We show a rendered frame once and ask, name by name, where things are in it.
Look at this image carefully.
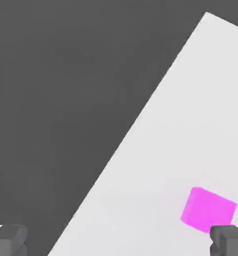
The small magenta cube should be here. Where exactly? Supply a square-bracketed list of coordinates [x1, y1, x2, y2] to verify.
[180, 186, 238, 235]

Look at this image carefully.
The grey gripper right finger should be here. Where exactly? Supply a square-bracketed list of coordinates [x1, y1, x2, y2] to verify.
[210, 224, 238, 256]

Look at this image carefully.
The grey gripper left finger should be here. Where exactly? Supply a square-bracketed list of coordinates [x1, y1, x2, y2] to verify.
[0, 224, 28, 256]

